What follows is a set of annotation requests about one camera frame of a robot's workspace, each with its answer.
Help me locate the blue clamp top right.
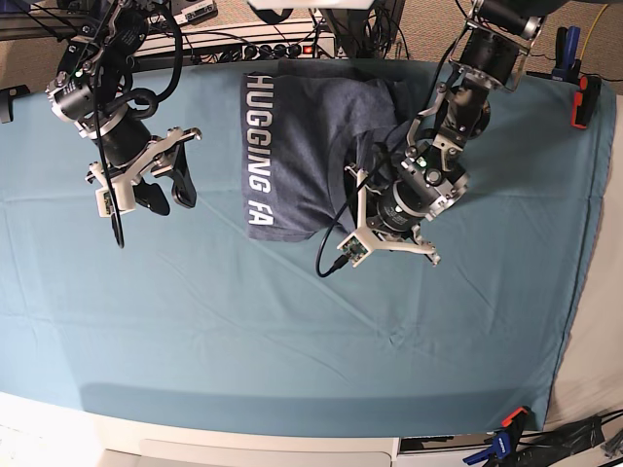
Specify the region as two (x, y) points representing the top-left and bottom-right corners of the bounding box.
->
(551, 26), (581, 84)

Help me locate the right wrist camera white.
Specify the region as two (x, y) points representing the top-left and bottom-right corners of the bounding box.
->
(95, 182), (136, 218)

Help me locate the blue heathered T-shirt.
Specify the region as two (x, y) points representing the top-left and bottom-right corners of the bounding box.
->
(240, 61), (412, 242)

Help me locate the orange blue clamp bottom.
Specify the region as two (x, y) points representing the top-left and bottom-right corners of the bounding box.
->
(462, 406), (531, 466)

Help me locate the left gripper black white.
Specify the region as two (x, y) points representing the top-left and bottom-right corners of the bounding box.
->
(350, 162), (442, 265)

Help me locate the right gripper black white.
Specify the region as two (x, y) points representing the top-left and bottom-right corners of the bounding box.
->
(85, 116), (202, 216)

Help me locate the orange black clamp top right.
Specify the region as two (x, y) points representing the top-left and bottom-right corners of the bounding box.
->
(570, 75), (603, 129)

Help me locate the white power strip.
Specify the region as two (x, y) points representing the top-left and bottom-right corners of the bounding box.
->
(219, 36), (338, 62)

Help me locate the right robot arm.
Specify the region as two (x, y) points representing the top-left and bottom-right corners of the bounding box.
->
(46, 1), (202, 218)

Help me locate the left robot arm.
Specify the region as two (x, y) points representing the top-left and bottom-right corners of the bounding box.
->
(330, 1), (546, 272)

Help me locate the black camera cable right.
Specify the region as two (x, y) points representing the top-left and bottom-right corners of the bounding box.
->
(92, 96), (127, 250)

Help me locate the black bag bottom right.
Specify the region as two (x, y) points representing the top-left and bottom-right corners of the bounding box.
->
(505, 415), (605, 467)

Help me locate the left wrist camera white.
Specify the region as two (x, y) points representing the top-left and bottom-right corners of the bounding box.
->
(337, 232), (372, 268)

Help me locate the black camera cable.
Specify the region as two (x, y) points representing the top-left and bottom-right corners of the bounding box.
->
(314, 140), (390, 279)
(92, 96), (127, 250)

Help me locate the yellow cable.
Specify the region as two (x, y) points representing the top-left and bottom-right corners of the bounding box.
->
(581, 0), (612, 62)

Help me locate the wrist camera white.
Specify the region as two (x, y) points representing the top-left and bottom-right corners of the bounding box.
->
(337, 232), (372, 268)
(95, 182), (136, 218)

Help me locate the black camera cable left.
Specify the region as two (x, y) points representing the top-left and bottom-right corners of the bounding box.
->
(314, 140), (390, 279)

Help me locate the teal table cloth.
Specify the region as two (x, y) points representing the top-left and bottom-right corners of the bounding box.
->
(1, 61), (617, 437)

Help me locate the black clamp left edge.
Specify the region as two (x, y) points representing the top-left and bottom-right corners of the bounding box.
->
(0, 85), (30, 124)

